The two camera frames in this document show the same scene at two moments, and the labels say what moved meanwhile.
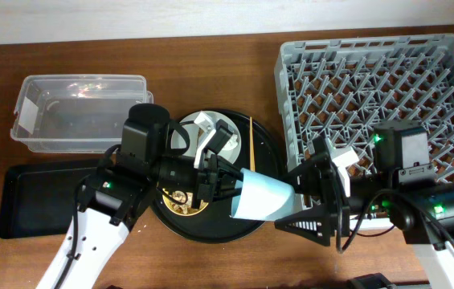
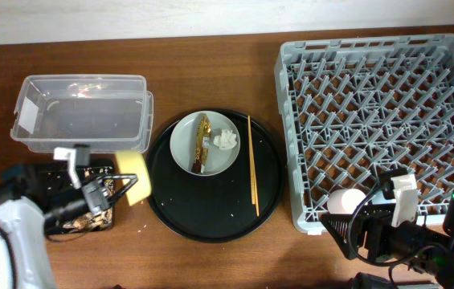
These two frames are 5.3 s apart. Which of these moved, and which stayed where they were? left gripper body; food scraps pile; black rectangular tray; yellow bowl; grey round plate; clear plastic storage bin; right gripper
Moved: food scraps pile; left gripper body; yellow bowl; right gripper
Stayed: clear plastic storage bin; black rectangular tray; grey round plate
